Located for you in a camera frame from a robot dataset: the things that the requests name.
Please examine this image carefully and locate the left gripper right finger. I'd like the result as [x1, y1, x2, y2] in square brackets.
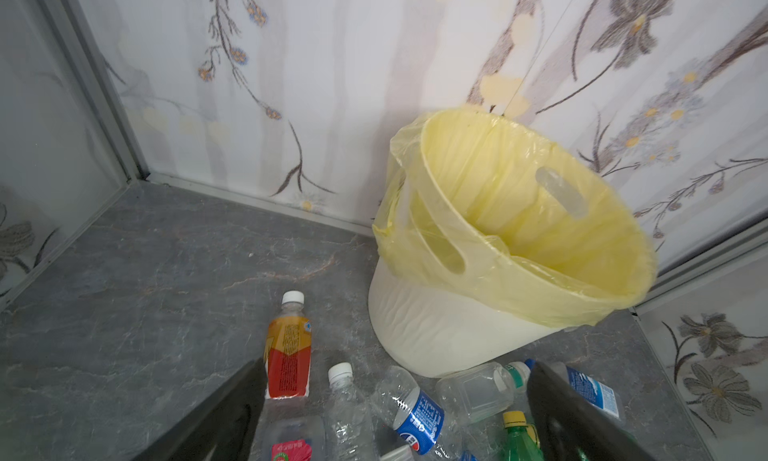
[526, 362, 653, 461]

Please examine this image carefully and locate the white plastic waste bin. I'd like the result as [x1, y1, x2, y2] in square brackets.
[368, 258, 575, 378]

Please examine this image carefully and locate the clear bottle green cap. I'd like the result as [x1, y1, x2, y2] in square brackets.
[436, 361, 531, 427]

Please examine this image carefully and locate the green soda bottle upright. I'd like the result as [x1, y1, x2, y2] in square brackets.
[501, 411, 544, 461]

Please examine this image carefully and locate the small blue label bottle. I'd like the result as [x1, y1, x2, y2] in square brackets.
[548, 362, 625, 425]

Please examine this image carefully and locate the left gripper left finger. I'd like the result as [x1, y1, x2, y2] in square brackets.
[135, 359, 267, 460]

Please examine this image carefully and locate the clear bottle blue label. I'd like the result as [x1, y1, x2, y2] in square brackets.
[327, 362, 379, 460]

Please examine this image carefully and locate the orange red juice bottle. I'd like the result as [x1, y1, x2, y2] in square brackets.
[264, 290, 312, 400]

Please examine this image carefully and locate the yellow bin liner bag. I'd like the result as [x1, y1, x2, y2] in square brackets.
[373, 109, 657, 328]

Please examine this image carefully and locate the red cap Fiji bottle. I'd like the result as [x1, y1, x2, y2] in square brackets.
[261, 415, 328, 461]

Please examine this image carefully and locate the Pepsi label clear bottle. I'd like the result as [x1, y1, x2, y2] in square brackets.
[369, 366, 476, 460]

